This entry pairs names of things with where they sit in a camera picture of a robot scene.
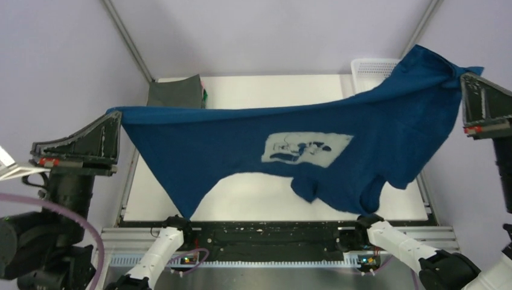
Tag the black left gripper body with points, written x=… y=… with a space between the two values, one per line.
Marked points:
x=75 y=170

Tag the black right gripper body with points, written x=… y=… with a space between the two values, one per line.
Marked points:
x=496 y=130

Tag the dark blue t shirt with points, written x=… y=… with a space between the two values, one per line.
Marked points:
x=341 y=152

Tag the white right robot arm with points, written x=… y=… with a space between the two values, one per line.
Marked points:
x=436 y=268

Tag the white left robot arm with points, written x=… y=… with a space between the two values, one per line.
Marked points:
x=57 y=248

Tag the folded grey t shirt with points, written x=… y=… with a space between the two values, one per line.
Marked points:
x=186 y=93

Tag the folded green t shirt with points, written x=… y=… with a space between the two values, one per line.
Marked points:
x=204 y=98

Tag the white perforated plastic basket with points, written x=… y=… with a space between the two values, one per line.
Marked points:
x=367 y=73

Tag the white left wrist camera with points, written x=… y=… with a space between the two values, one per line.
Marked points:
x=10 y=169

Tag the right aluminium frame post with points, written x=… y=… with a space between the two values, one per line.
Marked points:
x=422 y=25

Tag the aluminium frame post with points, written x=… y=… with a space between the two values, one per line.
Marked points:
x=127 y=40
x=422 y=25

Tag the white slotted cable duct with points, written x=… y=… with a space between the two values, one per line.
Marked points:
x=350 y=261

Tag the left aluminium frame post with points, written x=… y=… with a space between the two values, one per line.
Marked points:
x=127 y=40

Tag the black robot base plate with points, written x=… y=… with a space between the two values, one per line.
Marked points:
x=293 y=241

